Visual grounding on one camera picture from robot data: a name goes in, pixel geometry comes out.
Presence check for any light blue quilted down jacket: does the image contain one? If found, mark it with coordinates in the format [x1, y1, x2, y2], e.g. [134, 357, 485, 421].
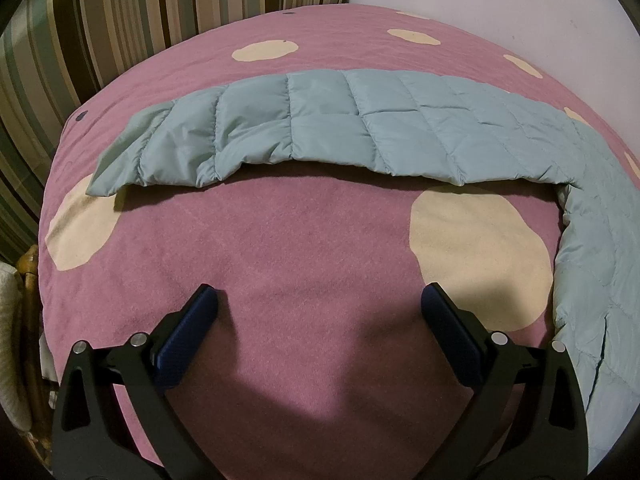
[88, 70, 639, 466]

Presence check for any wooden rattan chair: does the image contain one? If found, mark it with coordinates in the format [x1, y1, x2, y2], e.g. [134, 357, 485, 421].
[1, 245, 52, 469]

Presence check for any pink blanket with cream dots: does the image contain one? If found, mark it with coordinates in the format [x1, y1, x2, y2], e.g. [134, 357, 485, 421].
[38, 4, 639, 479]

